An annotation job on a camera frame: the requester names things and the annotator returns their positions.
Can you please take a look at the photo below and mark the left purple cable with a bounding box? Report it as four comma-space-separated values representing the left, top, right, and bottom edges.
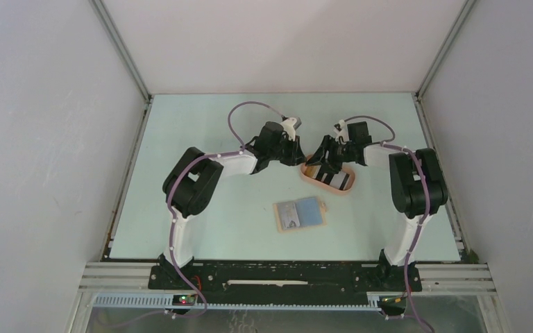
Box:
166, 101, 288, 318

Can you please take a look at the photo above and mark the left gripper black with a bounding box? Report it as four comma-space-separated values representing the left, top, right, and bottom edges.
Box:
268, 134, 307, 167

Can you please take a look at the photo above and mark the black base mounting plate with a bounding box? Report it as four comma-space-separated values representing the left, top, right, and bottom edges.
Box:
148, 257, 422, 305

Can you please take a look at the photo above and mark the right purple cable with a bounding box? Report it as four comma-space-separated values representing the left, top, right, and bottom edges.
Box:
339, 115, 435, 332

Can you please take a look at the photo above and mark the black card in tray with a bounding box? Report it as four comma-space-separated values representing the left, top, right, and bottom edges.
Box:
305, 166, 353, 191

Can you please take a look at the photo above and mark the white cable duct strip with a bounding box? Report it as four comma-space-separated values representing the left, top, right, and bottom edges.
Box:
92, 293, 381, 311

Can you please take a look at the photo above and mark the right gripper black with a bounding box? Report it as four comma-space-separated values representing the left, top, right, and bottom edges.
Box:
306, 134, 356, 174

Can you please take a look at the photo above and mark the pink oval card tray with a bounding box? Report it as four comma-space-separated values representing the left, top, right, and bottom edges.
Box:
300, 163, 356, 196

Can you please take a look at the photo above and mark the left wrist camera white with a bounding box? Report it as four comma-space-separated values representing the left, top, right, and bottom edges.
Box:
280, 117, 302, 142

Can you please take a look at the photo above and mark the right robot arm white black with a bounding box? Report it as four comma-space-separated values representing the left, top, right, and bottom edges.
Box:
305, 115, 448, 290

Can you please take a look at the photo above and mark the purple cable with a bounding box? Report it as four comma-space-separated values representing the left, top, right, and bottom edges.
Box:
166, 101, 288, 318
339, 115, 435, 332

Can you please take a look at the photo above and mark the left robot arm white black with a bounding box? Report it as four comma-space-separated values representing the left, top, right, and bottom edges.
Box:
162, 117, 306, 289

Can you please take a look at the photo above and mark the aluminium frame rail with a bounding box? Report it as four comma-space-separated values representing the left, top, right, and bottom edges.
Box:
87, 0, 153, 104

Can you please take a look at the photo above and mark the silver white VIP card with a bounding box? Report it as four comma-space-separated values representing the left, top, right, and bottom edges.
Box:
278, 202, 301, 230

